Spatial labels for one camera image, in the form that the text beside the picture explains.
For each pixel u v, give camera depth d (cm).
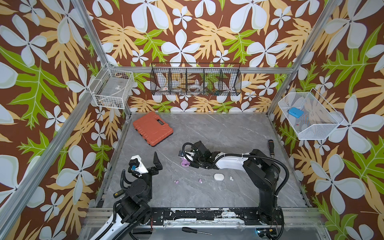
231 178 86
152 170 63
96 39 79
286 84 101
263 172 50
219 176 86
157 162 64
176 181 85
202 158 73
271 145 99
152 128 107
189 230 70
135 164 57
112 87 86
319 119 75
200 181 86
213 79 96
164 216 75
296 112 86
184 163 91
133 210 54
